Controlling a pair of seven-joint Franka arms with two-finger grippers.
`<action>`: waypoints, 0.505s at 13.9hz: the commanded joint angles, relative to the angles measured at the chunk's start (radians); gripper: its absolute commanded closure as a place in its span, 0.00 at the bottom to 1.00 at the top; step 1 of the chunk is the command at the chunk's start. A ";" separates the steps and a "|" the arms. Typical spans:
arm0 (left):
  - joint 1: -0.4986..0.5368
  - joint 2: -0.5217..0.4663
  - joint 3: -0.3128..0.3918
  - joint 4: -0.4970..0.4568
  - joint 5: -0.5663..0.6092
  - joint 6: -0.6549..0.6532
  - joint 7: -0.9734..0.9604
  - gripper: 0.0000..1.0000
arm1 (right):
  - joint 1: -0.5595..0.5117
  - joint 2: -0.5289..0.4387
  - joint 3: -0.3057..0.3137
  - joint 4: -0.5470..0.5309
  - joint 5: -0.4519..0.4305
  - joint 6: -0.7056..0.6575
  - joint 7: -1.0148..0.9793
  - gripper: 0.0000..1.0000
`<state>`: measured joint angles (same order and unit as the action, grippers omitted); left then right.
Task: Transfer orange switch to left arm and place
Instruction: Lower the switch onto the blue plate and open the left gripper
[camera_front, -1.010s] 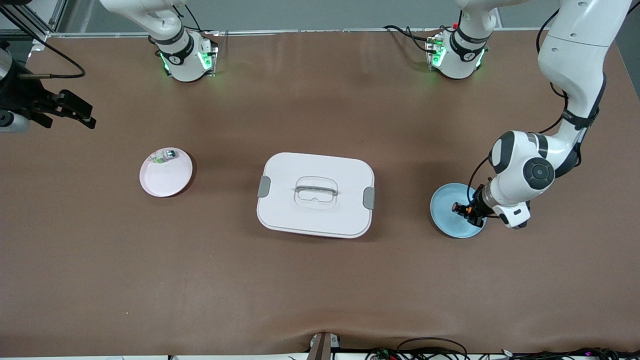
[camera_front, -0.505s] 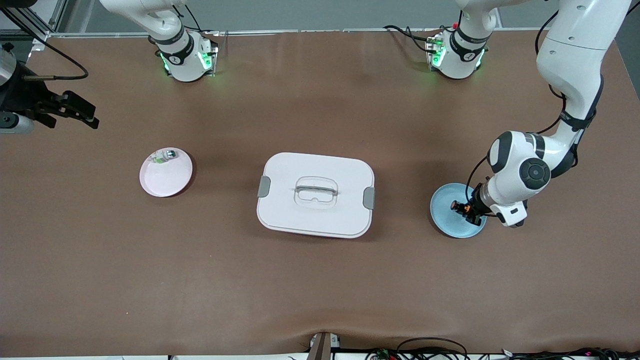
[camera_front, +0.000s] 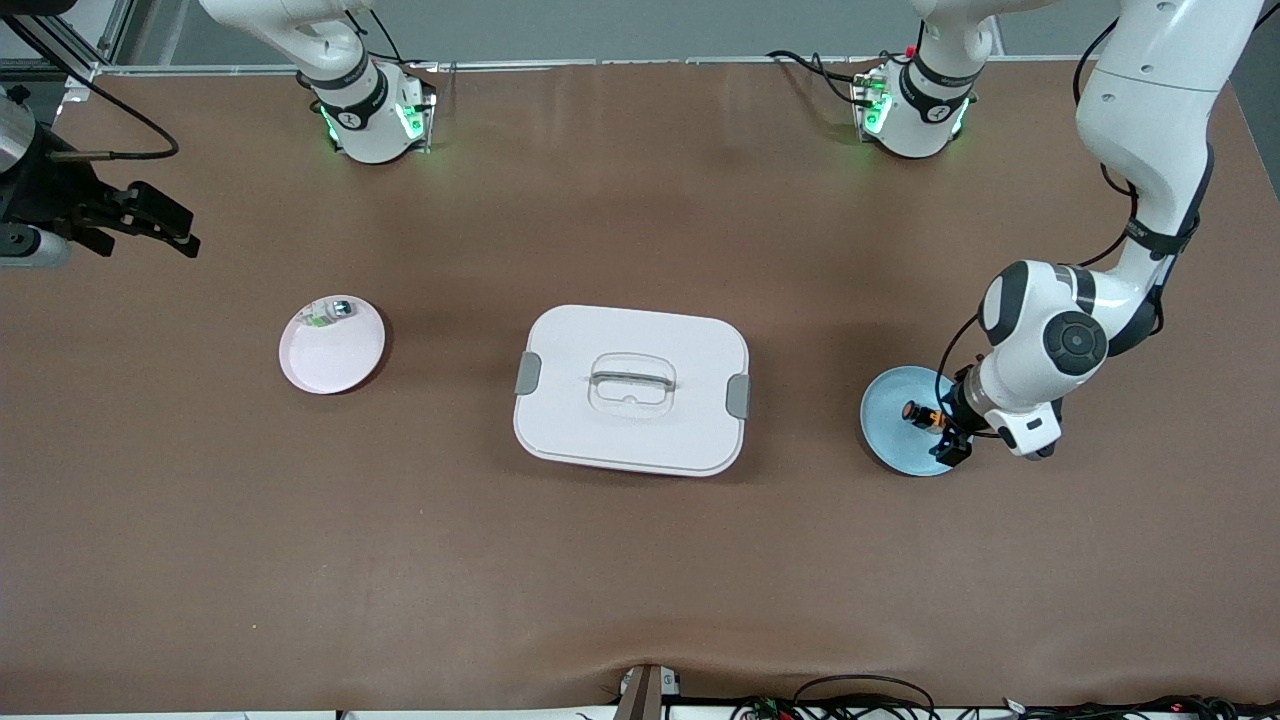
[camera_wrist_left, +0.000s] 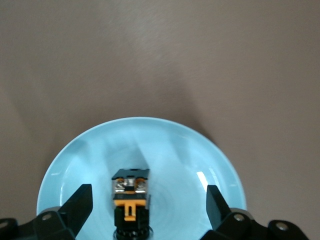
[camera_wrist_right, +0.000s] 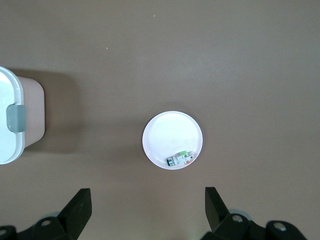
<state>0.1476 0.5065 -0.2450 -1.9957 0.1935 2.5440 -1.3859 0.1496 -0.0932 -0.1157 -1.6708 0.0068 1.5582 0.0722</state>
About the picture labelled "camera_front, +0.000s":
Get aluminium table edge rail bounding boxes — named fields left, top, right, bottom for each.
left=100, top=55, right=1101, bottom=73

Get metal table edge bracket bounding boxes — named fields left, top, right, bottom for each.
left=615, top=664, right=683, bottom=720

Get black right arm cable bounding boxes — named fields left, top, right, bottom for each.
left=0, top=15, right=181, bottom=163

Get pink round plate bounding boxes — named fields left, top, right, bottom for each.
left=278, top=295, right=387, bottom=396

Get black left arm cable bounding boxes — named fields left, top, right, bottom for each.
left=935, top=20, right=1201, bottom=401

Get aluminium frame structure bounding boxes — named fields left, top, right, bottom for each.
left=0, top=0, right=136, bottom=101

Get black table edge cables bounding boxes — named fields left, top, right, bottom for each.
left=730, top=675, right=1280, bottom=720

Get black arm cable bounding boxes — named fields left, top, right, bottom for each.
left=935, top=20, right=1201, bottom=401
left=0, top=15, right=181, bottom=163

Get light blue round plate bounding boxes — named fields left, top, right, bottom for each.
left=860, top=365, right=976, bottom=478

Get white lidded storage box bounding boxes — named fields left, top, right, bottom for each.
left=513, top=304, right=751, bottom=478

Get black base cable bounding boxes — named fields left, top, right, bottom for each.
left=768, top=48, right=871, bottom=106

